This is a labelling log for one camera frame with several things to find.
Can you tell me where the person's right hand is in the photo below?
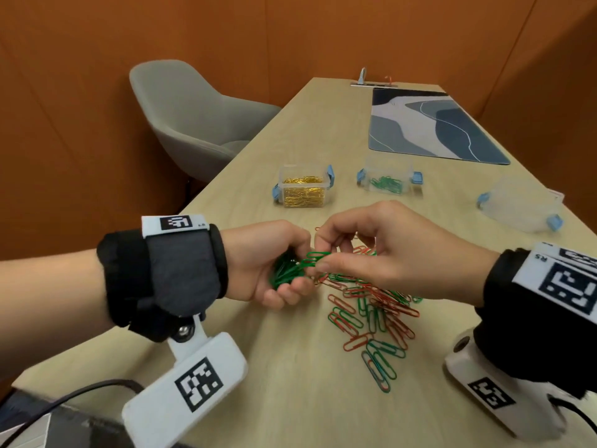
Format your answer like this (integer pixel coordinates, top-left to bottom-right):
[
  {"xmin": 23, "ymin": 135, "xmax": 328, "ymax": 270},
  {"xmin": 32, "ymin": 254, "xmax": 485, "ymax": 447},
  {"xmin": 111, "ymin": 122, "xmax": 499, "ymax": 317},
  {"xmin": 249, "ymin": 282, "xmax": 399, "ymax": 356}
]
[{"xmin": 315, "ymin": 200, "xmax": 501, "ymax": 307}]

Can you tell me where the person's left hand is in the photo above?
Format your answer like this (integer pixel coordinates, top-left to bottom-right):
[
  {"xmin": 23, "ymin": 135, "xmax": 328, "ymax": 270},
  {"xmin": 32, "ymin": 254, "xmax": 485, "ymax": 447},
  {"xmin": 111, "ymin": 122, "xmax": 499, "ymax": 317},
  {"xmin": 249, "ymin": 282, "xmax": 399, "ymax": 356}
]
[{"xmin": 220, "ymin": 220, "xmax": 316, "ymax": 309}]

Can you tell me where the handful of green paper clips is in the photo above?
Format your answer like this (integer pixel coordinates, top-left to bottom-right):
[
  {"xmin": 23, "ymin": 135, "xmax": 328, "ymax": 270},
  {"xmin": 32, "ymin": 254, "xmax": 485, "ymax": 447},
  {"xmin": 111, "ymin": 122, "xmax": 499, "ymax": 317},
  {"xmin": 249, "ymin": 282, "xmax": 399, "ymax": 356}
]
[{"xmin": 270, "ymin": 250, "xmax": 333, "ymax": 291}]

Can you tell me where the pile of colored paper clips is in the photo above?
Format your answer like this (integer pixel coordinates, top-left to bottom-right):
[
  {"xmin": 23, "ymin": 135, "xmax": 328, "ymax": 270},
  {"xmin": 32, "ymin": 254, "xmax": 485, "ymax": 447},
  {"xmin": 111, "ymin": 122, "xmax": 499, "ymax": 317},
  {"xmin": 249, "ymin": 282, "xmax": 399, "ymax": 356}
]
[{"xmin": 313, "ymin": 226, "xmax": 423, "ymax": 395}]

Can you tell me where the sorted heap of gold clips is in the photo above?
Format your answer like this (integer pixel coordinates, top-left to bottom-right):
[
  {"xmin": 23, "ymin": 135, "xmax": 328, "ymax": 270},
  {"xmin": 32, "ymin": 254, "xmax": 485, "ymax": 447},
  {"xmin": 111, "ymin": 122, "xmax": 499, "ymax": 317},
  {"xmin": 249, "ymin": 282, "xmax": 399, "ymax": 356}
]
[{"xmin": 283, "ymin": 175, "xmax": 326, "ymax": 208}]

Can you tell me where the sorted heap of green clips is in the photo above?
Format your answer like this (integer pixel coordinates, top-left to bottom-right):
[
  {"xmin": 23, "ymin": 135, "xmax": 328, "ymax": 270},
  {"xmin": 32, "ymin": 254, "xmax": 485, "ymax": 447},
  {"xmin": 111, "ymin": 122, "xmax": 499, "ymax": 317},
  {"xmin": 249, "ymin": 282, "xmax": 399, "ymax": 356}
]
[{"xmin": 369, "ymin": 175, "xmax": 404, "ymax": 195}]

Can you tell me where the transparent box with blue latches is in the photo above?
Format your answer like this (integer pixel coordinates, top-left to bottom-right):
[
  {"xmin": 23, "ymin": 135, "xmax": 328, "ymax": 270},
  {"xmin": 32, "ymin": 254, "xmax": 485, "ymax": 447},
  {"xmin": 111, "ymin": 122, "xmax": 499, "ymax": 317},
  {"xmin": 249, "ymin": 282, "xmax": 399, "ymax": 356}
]
[
  {"xmin": 356, "ymin": 158, "xmax": 424, "ymax": 197},
  {"xmin": 476, "ymin": 177, "xmax": 565, "ymax": 234},
  {"xmin": 272, "ymin": 164, "xmax": 335, "ymax": 209}
]

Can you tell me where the white left marker band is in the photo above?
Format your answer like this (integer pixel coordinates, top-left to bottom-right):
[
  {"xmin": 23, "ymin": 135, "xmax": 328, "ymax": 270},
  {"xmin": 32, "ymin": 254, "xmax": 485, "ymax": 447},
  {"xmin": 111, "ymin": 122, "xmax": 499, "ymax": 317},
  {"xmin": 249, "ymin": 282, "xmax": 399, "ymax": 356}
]
[{"xmin": 141, "ymin": 213, "xmax": 210, "ymax": 240}]

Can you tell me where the white marker band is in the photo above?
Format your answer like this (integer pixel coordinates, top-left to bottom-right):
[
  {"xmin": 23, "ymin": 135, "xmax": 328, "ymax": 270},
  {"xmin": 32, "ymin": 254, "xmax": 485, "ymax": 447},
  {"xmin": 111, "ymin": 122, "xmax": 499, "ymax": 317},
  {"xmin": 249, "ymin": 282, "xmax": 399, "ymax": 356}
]
[
  {"xmin": 141, "ymin": 213, "xmax": 210, "ymax": 240},
  {"xmin": 512, "ymin": 242, "xmax": 597, "ymax": 325}
]

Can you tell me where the white right marker band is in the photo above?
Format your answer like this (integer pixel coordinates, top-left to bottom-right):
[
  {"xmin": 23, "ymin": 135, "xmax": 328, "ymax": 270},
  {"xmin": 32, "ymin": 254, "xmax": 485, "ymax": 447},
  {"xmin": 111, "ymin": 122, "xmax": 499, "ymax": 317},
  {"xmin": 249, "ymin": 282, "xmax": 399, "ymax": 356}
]
[{"xmin": 512, "ymin": 242, "xmax": 597, "ymax": 325}]

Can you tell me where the blue patterned desk mat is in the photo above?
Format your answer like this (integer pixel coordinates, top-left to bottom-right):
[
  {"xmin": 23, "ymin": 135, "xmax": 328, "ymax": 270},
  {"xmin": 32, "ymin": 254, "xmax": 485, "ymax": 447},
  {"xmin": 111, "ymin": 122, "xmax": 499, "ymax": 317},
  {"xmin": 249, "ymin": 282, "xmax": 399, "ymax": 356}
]
[{"xmin": 368, "ymin": 87, "xmax": 512, "ymax": 166}]

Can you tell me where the grey shell chair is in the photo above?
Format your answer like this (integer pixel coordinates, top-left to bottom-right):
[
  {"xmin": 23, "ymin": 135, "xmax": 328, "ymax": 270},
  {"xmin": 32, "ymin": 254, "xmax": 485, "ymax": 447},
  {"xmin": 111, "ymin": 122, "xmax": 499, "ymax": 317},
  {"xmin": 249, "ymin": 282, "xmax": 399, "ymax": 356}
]
[{"xmin": 129, "ymin": 59, "xmax": 282, "ymax": 185}]

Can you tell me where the grey white box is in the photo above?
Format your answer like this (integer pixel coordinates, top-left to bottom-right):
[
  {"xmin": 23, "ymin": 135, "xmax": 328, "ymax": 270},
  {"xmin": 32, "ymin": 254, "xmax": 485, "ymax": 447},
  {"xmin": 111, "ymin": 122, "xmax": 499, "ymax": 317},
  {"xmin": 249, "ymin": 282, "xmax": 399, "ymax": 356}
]
[{"xmin": 0, "ymin": 413, "xmax": 52, "ymax": 448}]

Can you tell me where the black left wrist strap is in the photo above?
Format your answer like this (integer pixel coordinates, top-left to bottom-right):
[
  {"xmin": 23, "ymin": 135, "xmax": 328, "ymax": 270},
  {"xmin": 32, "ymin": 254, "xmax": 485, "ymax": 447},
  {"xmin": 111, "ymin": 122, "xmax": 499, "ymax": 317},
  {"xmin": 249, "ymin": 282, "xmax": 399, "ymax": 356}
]
[{"xmin": 96, "ymin": 223, "xmax": 229, "ymax": 343}]

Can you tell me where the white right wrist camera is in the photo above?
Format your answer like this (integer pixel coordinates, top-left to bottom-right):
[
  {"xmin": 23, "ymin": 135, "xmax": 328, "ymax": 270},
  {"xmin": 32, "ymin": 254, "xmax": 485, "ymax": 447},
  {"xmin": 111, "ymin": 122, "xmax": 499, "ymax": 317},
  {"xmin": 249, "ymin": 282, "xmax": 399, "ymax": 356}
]
[{"xmin": 443, "ymin": 329, "xmax": 568, "ymax": 444}]

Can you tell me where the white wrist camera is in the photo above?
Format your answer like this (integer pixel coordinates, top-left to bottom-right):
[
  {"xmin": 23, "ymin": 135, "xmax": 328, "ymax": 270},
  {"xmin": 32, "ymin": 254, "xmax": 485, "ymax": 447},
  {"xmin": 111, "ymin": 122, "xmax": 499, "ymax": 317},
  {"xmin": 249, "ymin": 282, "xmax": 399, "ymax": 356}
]
[
  {"xmin": 443, "ymin": 329, "xmax": 568, "ymax": 444},
  {"xmin": 122, "ymin": 314, "xmax": 249, "ymax": 448}
]

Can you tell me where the black camera cable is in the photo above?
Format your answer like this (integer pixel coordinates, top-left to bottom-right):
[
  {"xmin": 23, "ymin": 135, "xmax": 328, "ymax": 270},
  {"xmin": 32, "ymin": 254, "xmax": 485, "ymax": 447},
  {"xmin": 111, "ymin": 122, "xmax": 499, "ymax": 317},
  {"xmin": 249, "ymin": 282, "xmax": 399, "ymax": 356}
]
[
  {"xmin": 548, "ymin": 396, "xmax": 597, "ymax": 437},
  {"xmin": 0, "ymin": 379, "xmax": 146, "ymax": 439}
]

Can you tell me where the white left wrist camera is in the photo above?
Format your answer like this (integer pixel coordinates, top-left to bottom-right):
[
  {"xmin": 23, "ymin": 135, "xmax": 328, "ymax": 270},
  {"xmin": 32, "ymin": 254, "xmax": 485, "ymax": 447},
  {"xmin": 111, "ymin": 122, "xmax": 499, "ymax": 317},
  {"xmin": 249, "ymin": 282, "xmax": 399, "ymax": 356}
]
[{"xmin": 122, "ymin": 314, "xmax": 249, "ymax": 448}]

